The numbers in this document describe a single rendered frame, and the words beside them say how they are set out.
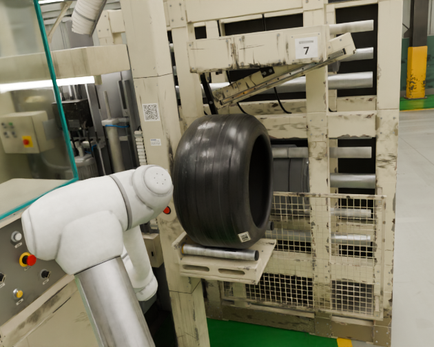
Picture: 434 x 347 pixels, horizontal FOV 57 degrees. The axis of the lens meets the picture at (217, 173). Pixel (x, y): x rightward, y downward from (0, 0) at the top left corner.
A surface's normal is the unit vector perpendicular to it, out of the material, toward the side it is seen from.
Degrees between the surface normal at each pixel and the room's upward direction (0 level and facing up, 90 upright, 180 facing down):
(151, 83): 90
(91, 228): 65
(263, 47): 90
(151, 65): 90
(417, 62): 90
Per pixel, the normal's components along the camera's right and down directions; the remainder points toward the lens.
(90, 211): 0.51, -0.16
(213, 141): -0.31, -0.52
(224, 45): -0.36, 0.33
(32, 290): 0.93, 0.01
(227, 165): -0.10, -0.21
